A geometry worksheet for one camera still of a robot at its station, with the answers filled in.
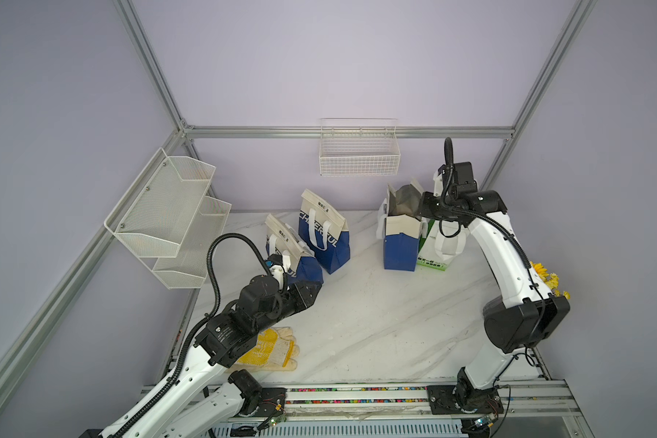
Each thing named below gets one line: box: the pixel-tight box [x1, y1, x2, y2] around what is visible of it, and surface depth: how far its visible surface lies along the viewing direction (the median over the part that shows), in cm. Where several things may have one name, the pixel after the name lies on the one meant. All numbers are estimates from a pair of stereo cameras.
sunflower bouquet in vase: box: [529, 260, 572, 301], surface depth 72 cm
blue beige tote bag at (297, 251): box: [264, 213, 324, 286], surface depth 85 cm
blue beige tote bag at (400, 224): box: [375, 178, 429, 272], surface depth 93 cm
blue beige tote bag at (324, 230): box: [298, 188, 352, 275], surface depth 92 cm
